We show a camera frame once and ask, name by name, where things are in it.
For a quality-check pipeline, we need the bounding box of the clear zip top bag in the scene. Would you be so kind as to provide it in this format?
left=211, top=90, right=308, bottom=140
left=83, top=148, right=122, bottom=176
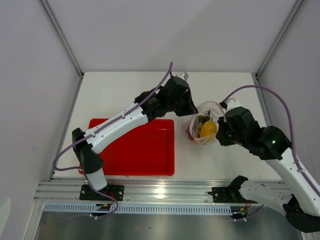
left=185, top=101, right=225, bottom=147

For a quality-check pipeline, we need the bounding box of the yellow lemon fruit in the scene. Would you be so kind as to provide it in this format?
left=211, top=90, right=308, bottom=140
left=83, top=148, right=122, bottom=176
left=199, top=121, right=217, bottom=138

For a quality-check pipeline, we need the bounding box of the longan bunch with leaves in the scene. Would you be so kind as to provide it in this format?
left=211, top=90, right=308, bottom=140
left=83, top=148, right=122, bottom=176
left=198, top=110, right=212, bottom=133

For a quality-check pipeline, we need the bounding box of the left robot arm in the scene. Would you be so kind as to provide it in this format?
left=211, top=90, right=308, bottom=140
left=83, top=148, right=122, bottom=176
left=72, top=72, right=198, bottom=200

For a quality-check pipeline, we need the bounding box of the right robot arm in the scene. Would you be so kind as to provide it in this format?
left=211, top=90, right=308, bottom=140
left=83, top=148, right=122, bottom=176
left=216, top=106, right=320, bottom=233

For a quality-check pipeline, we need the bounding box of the red plastic tray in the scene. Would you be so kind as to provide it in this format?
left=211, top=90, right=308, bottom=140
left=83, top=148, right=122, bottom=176
left=78, top=118, right=176, bottom=177

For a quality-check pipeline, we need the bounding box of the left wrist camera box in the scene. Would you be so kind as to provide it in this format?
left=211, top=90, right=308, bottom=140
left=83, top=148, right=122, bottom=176
left=175, top=71, right=189, bottom=81

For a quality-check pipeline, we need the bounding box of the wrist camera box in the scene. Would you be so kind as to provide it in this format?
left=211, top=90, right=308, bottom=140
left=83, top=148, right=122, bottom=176
left=175, top=71, right=189, bottom=81
left=219, top=98, right=242, bottom=113

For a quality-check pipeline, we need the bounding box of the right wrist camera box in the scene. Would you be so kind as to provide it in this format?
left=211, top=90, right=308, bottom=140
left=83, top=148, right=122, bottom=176
left=219, top=98, right=242, bottom=113

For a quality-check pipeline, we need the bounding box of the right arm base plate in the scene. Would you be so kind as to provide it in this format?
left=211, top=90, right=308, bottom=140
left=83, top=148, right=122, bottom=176
left=207, top=187, right=247, bottom=204

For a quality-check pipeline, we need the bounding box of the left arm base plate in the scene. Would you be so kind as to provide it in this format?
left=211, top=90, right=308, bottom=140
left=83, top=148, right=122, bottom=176
left=79, top=184, right=125, bottom=202

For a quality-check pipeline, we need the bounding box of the white slotted cable duct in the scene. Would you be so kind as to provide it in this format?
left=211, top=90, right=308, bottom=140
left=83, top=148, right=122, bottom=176
left=43, top=202, right=233, bottom=216

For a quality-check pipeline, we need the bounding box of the aluminium frame rail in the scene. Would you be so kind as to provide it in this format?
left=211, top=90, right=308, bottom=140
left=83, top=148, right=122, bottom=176
left=33, top=178, right=231, bottom=205

